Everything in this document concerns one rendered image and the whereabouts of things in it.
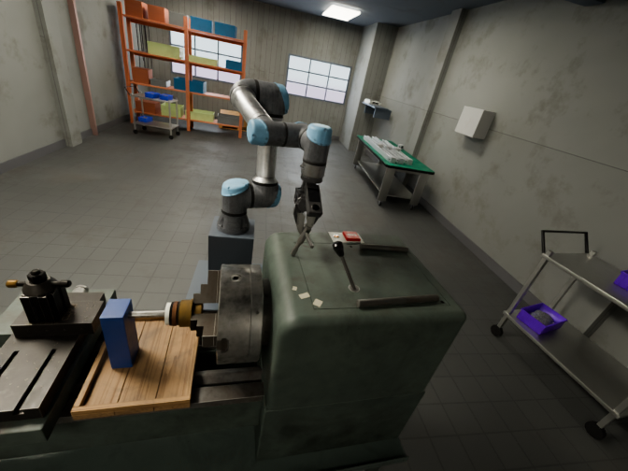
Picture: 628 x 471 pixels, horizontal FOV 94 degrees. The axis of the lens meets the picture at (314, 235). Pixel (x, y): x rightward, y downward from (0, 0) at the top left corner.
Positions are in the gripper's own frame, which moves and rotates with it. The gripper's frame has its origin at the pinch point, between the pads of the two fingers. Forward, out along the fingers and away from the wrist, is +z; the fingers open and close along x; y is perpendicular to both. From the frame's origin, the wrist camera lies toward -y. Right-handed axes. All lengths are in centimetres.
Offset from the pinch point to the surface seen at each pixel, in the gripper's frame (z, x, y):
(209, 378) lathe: 46, 29, -21
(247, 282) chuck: 9.1, 18.8, -15.6
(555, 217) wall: 38, -304, 125
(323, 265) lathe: 6.9, -6.5, -9.5
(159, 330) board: 44, 48, -1
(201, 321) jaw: 21.4, 31.4, -18.9
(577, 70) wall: -96, -309, 191
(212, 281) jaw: 15.6, 29.1, -7.4
